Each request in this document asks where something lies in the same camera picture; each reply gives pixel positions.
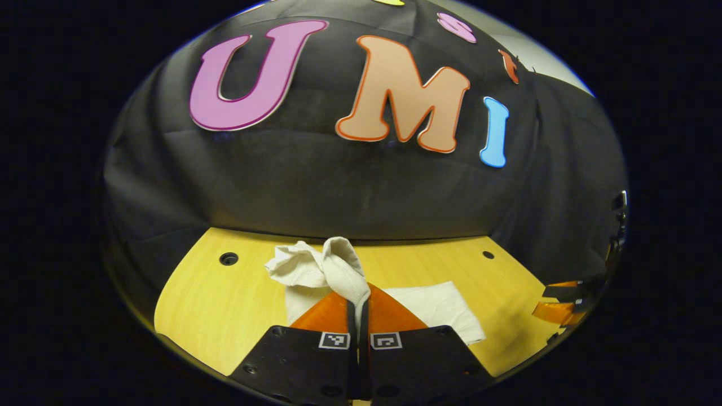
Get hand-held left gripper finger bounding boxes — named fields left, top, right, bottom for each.
left=228, top=290, right=359, bottom=406
left=359, top=284, right=492, bottom=404

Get cream white jeans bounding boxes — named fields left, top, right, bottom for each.
left=264, top=236, right=487, bottom=346

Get black backdrop cloth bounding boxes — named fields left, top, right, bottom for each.
left=102, top=0, right=629, bottom=316

